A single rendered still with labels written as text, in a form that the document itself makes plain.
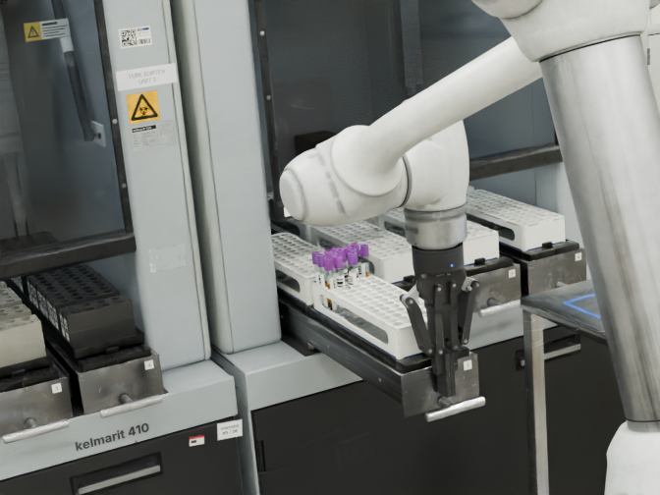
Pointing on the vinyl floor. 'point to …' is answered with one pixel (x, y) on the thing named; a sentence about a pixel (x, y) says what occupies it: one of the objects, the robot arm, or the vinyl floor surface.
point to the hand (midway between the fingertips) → (445, 371)
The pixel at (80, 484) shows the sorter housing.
